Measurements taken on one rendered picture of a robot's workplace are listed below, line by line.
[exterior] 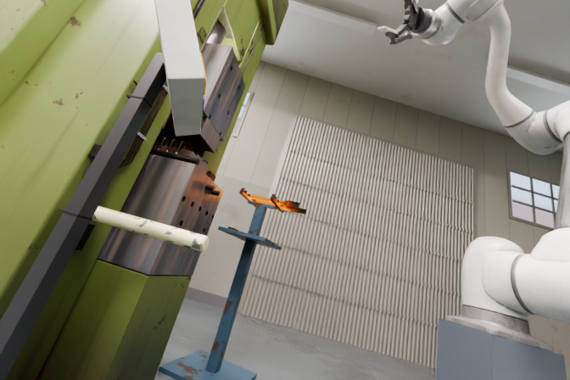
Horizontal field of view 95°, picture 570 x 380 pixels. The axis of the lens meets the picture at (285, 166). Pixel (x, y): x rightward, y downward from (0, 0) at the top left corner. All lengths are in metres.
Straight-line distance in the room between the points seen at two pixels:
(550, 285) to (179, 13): 1.09
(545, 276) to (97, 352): 1.31
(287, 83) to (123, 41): 3.59
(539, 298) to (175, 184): 1.18
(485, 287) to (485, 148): 4.74
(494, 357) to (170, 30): 1.11
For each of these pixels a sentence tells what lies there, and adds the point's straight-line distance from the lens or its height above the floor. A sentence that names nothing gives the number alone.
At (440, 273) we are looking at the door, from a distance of 4.45.
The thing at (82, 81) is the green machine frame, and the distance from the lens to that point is 1.23.
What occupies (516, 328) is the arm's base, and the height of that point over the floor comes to 0.63.
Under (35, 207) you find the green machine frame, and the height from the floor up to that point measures 0.59.
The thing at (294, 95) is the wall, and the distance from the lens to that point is 4.51.
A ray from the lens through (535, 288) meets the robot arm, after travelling 0.94.
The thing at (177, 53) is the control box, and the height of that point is 0.99.
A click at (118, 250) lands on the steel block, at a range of 1.21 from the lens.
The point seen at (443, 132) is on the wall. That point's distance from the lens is 5.25.
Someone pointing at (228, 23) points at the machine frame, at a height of 1.83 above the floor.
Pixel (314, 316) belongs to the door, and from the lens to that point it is 3.75.
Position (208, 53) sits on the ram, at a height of 1.49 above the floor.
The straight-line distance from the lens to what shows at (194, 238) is 0.81.
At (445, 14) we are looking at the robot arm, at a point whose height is 1.58.
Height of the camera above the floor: 0.61
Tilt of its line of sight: 21 degrees up
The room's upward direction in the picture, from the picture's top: 16 degrees clockwise
